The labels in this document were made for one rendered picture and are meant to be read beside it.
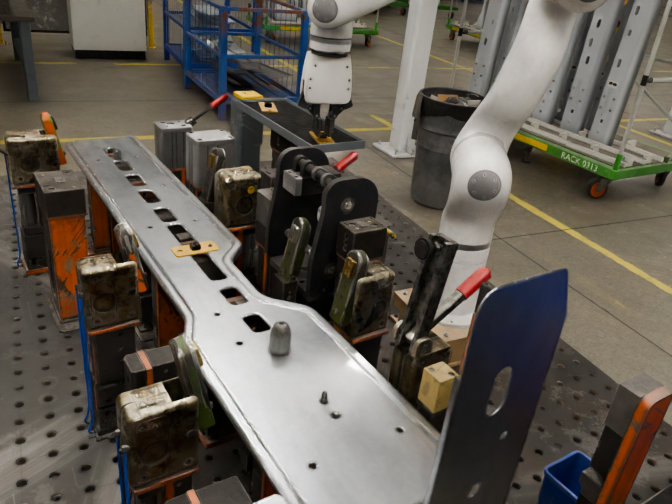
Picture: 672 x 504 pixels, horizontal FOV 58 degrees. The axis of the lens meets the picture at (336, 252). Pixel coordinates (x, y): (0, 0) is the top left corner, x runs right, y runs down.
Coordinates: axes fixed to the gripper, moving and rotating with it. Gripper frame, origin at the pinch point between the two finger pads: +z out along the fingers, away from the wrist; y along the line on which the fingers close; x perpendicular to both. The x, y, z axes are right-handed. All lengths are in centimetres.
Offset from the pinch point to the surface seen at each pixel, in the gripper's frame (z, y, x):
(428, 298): 5, 3, 61
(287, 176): 3.7, 12.2, 19.6
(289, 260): 16.1, 13.3, 29.1
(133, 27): 81, 31, -659
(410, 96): 71, -173, -322
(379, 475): 19, 14, 77
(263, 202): 12.5, 14.6, 11.1
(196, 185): 18.4, 25.3, -13.5
